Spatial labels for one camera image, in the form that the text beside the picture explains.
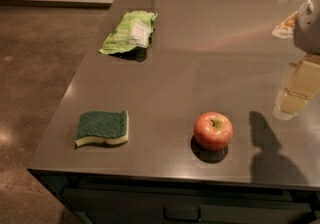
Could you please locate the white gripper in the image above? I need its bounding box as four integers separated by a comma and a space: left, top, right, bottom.
273, 0, 320, 120

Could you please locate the red apple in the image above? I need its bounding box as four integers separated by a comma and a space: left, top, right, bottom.
194, 112, 233, 151

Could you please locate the green rice chip bag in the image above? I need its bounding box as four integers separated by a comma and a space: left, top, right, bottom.
99, 11, 158, 55

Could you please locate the orange snack packet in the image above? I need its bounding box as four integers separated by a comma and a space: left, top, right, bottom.
272, 11, 298, 39

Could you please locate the green and yellow sponge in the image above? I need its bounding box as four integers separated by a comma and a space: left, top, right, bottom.
75, 110, 129, 147

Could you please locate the dark cabinet drawer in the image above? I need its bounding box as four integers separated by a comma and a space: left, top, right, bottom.
62, 188, 316, 224

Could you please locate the black drawer handle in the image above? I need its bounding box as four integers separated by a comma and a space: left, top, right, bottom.
163, 207, 201, 223

